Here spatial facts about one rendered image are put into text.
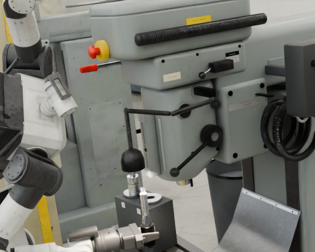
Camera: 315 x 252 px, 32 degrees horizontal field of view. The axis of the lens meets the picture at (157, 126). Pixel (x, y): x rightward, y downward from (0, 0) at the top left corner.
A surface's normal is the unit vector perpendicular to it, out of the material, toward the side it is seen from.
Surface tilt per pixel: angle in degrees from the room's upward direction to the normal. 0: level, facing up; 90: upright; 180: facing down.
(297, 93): 90
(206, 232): 0
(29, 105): 58
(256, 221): 64
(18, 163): 53
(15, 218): 96
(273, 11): 90
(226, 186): 94
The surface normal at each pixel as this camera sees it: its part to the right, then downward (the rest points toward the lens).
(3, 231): 0.28, 0.31
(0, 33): 0.51, 0.17
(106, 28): -0.85, 0.22
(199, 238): -0.11, -0.96
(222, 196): -0.63, 0.32
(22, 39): 0.04, 0.77
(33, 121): 0.62, -0.46
